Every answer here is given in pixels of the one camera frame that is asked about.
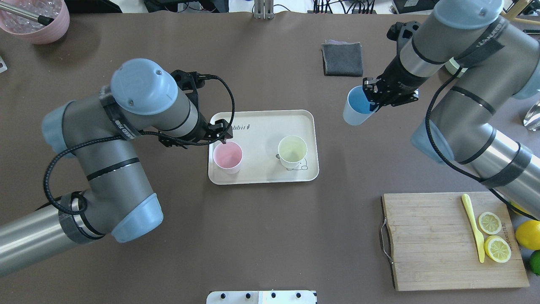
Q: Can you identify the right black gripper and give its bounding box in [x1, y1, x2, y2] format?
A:
[363, 55, 420, 112]

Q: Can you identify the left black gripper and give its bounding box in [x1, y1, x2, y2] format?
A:
[158, 108, 233, 148]

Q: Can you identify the blue cup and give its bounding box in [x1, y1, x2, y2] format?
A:
[343, 85, 374, 126]

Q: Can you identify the pink cup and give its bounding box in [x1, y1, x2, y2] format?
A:
[211, 141, 243, 174]

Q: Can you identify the pale yellow cup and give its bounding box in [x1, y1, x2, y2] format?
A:
[278, 135, 308, 169]

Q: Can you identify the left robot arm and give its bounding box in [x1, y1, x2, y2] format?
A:
[1, 58, 232, 276]

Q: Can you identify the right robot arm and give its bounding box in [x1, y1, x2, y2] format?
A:
[363, 0, 540, 219]

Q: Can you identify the beige rabbit tray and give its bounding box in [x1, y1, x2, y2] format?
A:
[208, 109, 319, 185]

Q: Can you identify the grey folded cloth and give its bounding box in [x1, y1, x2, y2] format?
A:
[321, 40, 364, 77]

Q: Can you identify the green bowl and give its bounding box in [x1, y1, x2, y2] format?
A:
[444, 57, 467, 78]

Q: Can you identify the wooden cutting board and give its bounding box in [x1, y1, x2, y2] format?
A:
[381, 192, 529, 292]

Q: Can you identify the lemon slice upper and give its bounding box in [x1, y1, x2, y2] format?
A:
[478, 212, 502, 235]

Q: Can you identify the lemon slice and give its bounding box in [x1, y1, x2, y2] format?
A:
[478, 212, 502, 235]
[484, 235, 512, 263]

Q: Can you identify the whole lemon outer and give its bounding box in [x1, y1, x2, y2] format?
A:
[510, 202, 530, 217]

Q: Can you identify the yellow plastic knife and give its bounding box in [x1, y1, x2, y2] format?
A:
[461, 193, 486, 263]

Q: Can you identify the lemon slice lower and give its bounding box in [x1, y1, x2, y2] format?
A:
[484, 235, 512, 263]

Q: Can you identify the whole lemon near lime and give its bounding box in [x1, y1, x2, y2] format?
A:
[515, 220, 540, 251]

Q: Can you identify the pink bowl with ice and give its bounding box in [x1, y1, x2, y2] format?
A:
[0, 0, 70, 44]

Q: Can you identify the green lime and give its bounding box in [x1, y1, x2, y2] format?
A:
[529, 250, 540, 277]

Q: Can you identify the metal muddler black tip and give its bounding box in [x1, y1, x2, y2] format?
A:
[0, 1, 55, 26]

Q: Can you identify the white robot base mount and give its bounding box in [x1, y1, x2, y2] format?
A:
[206, 289, 318, 304]

